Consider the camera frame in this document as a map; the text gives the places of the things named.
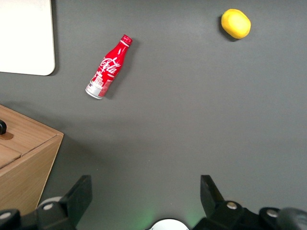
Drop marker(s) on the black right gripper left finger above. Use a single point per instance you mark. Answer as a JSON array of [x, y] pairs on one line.
[[72, 206]]

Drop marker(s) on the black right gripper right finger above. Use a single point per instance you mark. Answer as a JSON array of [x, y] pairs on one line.
[[216, 210]]

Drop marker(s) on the red coca-cola aluminium bottle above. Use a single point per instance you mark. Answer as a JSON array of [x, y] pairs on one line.
[[108, 68]]

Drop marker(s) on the white plastic tray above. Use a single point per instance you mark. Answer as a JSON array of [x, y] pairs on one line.
[[24, 36]]

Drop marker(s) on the light wooden box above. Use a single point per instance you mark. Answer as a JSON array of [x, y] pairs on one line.
[[26, 158]]

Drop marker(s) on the black knob on wooden box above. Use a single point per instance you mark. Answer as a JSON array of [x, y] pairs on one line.
[[2, 127]]

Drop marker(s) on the yellow lemon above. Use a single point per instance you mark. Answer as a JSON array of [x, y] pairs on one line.
[[236, 24]]

